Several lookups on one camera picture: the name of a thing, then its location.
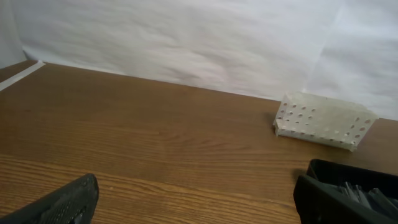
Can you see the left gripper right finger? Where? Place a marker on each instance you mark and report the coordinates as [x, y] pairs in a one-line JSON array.
[[326, 205]]

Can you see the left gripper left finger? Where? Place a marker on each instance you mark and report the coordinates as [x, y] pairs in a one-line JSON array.
[[62, 205]]

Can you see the clear test tube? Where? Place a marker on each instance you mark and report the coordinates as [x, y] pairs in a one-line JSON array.
[[384, 200], [357, 193], [348, 189]]

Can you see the black tray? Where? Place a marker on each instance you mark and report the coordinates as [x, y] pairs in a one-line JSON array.
[[342, 172]]

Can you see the white test tube rack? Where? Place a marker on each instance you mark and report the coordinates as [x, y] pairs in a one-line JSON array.
[[323, 124]]

